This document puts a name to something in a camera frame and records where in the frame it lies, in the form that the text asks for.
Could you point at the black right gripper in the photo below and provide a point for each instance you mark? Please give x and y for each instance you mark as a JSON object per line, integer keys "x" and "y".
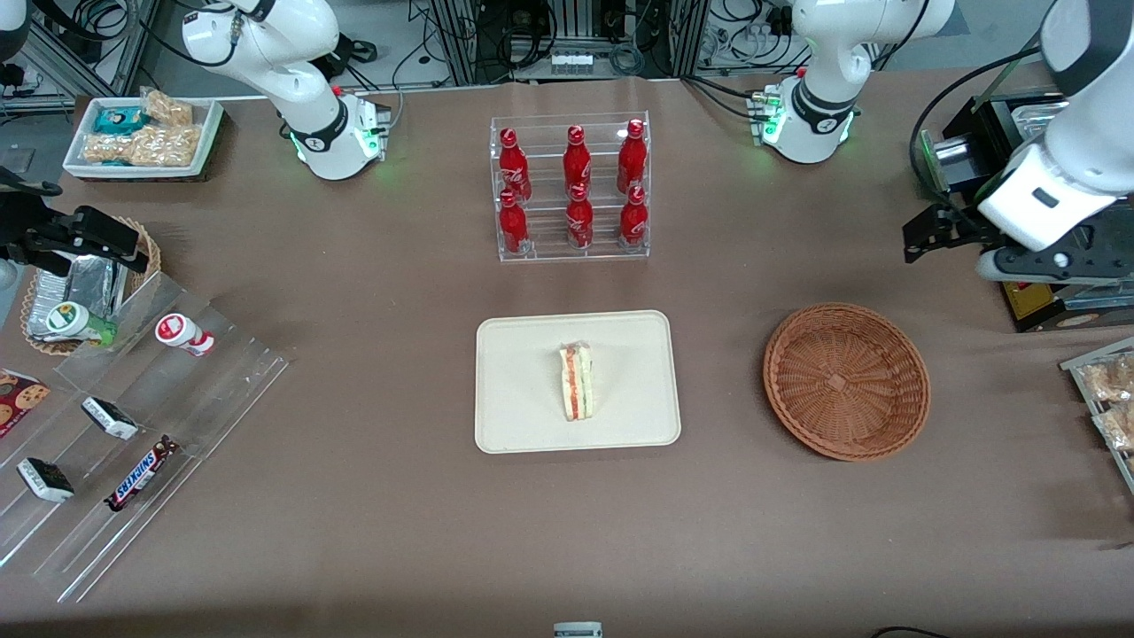
{"x": 19, "y": 221}

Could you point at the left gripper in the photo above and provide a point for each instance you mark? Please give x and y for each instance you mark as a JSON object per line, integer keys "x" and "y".
{"x": 963, "y": 225}

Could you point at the triangular sandwich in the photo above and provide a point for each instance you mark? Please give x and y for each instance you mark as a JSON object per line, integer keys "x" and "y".
{"x": 577, "y": 385}

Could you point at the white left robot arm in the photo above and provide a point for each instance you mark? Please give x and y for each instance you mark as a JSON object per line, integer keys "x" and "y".
{"x": 828, "y": 53}

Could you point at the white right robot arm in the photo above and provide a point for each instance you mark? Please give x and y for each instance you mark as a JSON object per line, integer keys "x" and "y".
{"x": 266, "y": 53}

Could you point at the wicker basket with foil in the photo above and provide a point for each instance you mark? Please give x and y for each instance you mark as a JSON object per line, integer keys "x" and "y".
{"x": 149, "y": 248}

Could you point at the white rectangular snack tray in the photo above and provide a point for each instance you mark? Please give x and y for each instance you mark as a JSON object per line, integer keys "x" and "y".
{"x": 211, "y": 133}

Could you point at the brown round wicker basket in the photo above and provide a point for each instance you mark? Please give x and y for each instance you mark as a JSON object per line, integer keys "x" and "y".
{"x": 846, "y": 381}

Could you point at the metal tray with pastries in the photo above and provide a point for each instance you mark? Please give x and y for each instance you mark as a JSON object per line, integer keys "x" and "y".
{"x": 1076, "y": 363}

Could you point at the cream plastic serving tray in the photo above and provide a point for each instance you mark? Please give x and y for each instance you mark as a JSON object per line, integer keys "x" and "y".
{"x": 514, "y": 381}

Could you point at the aluminium foil container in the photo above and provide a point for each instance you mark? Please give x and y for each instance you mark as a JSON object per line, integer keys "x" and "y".
{"x": 84, "y": 283}

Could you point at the green cap yogurt bottle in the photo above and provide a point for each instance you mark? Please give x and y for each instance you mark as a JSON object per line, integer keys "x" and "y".
{"x": 75, "y": 321}

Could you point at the yellow control panel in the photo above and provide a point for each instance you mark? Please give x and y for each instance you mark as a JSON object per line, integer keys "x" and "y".
{"x": 1028, "y": 301}

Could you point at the large rice cracker bag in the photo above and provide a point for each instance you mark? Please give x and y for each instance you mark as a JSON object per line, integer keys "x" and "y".
{"x": 155, "y": 146}

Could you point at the black food warmer cabinet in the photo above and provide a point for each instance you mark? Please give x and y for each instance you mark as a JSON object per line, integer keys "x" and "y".
{"x": 988, "y": 133}

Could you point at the red cap yogurt bottle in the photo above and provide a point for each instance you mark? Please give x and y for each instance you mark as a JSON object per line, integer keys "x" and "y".
{"x": 182, "y": 332}

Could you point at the teal snack packet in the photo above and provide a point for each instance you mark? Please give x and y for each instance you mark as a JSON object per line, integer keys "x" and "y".
{"x": 120, "y": 120}

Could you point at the steel pan with clear lid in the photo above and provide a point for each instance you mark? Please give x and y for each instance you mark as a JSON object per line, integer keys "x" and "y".
{"x": 1036, "y": 117}

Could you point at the small rice cracker bag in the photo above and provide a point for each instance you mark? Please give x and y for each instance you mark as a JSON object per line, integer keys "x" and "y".
{"x": 168, "y": 108}

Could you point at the black white snack bar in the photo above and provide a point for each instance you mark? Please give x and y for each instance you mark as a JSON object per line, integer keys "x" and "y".
{"x": 46, "y": 479}
{"x": 111, "y": 418}

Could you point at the clear acrylic stepped display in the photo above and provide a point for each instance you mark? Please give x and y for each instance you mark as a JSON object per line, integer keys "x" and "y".
{"x": 204, "y": 399}

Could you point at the chocolate chip cookie pack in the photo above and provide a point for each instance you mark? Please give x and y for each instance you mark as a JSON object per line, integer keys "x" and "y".
{"x": 22, "y": 399}

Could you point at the bagged pastry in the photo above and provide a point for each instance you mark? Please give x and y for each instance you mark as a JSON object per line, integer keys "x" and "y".
{"x": 1118, "y": 427}
{"x": 1112, "y": 381}

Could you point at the snickers chocolate bar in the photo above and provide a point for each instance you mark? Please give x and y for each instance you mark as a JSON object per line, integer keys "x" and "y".
{"x": 140, "y": 475}

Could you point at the red cola bottle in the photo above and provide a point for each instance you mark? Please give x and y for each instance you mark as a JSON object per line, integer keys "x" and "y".
{"x": 513, "y": 226}
{"x": 579, "y": 221}
{"x": 633, "y": 221}
{"x": 632, "y": 159}
{"x": 514, "y": 168}
{"x": 577, "y": 164}

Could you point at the clear acrylic bottle rack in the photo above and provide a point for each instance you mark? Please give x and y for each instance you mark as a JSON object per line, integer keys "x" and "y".
{"x": 549, "y": 248}

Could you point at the white connector block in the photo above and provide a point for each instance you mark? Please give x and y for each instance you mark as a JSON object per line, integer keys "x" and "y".
{"x": 571, "y": 64}

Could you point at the white label tag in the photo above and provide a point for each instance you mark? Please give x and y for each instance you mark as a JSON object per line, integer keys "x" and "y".
{"x": 578, "y": 630}

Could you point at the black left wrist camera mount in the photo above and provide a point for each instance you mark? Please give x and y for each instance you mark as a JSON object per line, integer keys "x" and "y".
{"x": 1063, "y": 264}

